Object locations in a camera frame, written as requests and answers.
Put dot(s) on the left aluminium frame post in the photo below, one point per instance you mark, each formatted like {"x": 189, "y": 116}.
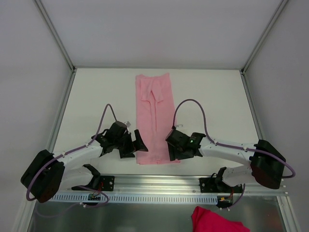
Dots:
{"x": 47, "y": 19}

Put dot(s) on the aluminium frame post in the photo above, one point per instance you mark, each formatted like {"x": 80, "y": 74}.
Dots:
{"x": 47, "y": 19}
{"x": 267, "y": 30}

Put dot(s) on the red t shirt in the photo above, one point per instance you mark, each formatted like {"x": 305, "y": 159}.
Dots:
{"x": 205, "y": 220}

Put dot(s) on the white slotted cable duct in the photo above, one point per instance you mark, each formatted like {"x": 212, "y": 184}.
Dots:
{"x": 71, "y": 197}

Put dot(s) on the right aluminium frame post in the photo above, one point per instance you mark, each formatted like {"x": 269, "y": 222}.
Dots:
{"x": 267, "y": 30}

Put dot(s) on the aluminium front rail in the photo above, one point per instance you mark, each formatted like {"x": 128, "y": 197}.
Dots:
{"x": 173, "y": 185}

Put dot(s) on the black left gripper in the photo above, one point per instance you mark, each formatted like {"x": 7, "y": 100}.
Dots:
{"x": 130, "y": 146}

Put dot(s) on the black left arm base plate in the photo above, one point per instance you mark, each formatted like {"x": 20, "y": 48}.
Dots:
{"x": 102, "y": 182}

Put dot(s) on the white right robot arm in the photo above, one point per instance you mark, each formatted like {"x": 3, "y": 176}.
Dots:
{"x": 258, "y": 163}

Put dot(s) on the pink t shirt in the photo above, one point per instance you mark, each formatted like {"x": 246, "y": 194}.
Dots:
{"x": 154, "y": 117}

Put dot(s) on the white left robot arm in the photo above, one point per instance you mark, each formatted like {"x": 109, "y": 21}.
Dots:
{"x": 50, "y": 172}

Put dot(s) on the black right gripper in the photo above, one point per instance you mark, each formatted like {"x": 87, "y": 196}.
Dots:
{"x": 175, "y": 148}

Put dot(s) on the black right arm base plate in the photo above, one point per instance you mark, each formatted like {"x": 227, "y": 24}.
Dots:
{"x": 208, "y": 185}

